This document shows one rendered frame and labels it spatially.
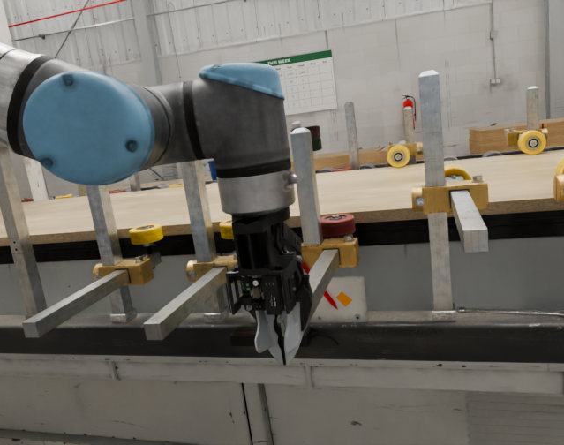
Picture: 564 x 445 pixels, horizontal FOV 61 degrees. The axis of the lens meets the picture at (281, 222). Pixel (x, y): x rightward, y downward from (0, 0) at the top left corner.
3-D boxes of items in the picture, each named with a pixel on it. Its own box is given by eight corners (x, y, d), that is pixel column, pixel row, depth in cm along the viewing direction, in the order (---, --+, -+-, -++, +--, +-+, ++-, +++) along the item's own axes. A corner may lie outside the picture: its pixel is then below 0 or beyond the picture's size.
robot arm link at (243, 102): (199, 73, 60) (279, 63, 60) (214, 174, 62) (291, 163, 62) (185, 64, 50) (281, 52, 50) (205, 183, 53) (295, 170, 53)
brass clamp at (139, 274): (142, 286, 112) (138, 265, 111) (93, 287, 116) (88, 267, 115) (155, 277, 118) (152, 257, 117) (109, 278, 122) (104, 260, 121)
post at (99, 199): (129, 334, 118) (87, 136, 108) (116, 334, 119) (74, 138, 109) (137, 328, 121) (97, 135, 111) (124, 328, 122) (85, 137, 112)
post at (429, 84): (454, 320, 95) (438, 69, 86) (434, 320, 96) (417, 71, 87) (452, 313, 99) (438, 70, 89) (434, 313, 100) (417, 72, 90)
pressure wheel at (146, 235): (172, 267, 124) (164, 223, 122) (142, 275, 120) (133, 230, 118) (162, 261, 131) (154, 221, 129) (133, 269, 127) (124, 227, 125)
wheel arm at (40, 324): (41, 342, 87) (34, 320, 86) (26, 342, 88) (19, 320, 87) (162, 265, 127) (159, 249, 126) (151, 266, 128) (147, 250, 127)
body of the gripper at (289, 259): (230, 320, 57) (214, 222, 55) (253, 293, 65) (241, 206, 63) (292, 320, 55) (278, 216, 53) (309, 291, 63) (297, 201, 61)
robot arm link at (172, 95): (61, 88, 49) (184, 72, 49) (101, 94, 60) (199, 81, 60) (81, 181, 51) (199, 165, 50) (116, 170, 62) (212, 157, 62)
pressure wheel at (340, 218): (356, 271, 103) (350, 218, 100) (319, 272, 105) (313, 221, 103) (360, 260, 110) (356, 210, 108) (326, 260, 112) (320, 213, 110)
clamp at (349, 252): (357, 267, 97) (355, 243, 96) (292, 269, 101) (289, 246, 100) (360, 259, 103) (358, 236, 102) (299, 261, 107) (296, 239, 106)
